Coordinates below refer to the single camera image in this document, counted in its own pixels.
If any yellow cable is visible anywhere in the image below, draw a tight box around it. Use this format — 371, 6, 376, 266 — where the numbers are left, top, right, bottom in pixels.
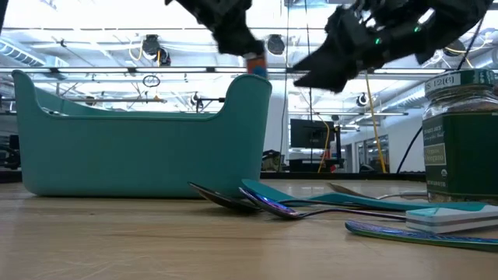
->
363, 72, 388, 174

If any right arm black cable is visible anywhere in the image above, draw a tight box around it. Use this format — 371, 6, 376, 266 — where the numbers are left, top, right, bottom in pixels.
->
395, 126, 425, 174

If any iridescent spoon teal handle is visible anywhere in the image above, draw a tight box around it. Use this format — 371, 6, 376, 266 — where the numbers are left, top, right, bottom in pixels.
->
344, 219, 498, 254

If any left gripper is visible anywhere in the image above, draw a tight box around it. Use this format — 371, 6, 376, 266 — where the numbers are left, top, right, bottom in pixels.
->
212, 17, 268, 58

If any black computer monitor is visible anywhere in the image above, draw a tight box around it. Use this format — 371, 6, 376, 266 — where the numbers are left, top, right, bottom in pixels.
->
289, 118, 336, 150

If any black metal stand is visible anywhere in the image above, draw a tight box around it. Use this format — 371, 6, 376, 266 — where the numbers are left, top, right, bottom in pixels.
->
189, 92, 227, 114

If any round black ceiling fixture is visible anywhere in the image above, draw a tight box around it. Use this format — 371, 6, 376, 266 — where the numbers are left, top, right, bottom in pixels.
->
142, 33, 172, 67
266, 33, 286, 56

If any teal plastic bin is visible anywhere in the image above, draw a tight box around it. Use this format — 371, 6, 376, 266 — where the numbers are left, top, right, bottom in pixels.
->
11, 69, 273, 199

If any dark metal spoon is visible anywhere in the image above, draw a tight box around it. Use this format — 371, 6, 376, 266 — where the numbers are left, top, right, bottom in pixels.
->
188, 181, 377, 215

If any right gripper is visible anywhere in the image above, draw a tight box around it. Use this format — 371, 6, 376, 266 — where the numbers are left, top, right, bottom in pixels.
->
292, 5, 390, 93

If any green lid oregano jar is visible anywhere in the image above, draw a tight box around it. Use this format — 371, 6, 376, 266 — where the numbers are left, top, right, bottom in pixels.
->
422, 68, 498, 205

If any teal plastic spoon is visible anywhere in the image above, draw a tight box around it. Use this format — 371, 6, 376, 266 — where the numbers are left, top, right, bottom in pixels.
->
240, 178, 487, 212

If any black equipment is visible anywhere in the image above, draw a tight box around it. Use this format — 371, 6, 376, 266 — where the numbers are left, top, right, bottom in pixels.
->
0, 134, 23, 184

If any black metal table frame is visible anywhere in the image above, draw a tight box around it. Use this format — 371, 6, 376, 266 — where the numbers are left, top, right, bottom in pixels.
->
259, 170, 427, 183

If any purple iridescent spoon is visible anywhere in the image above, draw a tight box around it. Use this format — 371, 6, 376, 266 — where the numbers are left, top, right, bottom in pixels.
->
237, 187, 409, 222

